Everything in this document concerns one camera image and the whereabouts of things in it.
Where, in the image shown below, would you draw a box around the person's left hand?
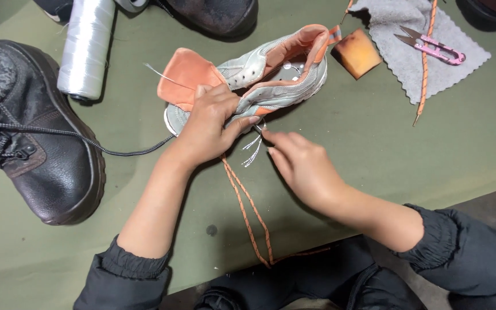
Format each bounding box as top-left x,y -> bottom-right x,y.
173,83 -> 261,165

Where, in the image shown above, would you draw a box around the person's right hand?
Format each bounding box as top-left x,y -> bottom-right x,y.
260,128 -> 348,209

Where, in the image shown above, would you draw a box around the grey and orange sneaker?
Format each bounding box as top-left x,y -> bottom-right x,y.
157,24 -> 342,137

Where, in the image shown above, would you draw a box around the white sewing thread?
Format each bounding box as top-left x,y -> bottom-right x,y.
242,123 -> 268,168

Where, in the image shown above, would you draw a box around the orange speckled shoelace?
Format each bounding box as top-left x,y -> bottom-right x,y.
412,0 -> 438,127
221,154 -> 330,268

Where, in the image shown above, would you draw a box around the orange sponge block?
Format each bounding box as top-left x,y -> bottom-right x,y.
331,28 -> 382,81

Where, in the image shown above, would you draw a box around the person's legs in dark trousers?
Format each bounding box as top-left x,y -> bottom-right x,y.
194,235 -> 427,310

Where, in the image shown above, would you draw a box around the black leather boot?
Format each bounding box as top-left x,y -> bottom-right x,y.
0,38 -> 106,226
33,0 -> 259,38

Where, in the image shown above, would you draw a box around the grey cloth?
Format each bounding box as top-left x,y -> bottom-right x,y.
348,0 -> 492,105

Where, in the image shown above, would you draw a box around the pink thread snips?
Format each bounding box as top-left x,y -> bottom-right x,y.
394,26 -> 466,66

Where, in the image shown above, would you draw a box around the black speckled bootlace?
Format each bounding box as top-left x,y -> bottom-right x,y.
0,122 -> 175,164

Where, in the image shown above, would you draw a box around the grey tape roll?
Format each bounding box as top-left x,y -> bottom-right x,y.
115,0 -> 150,13

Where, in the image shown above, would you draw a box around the white thread spool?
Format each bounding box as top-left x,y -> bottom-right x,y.
57,0 -> 116,102

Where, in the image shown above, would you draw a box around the black shoe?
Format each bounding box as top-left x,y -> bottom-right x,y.
456,0 -> 496,32

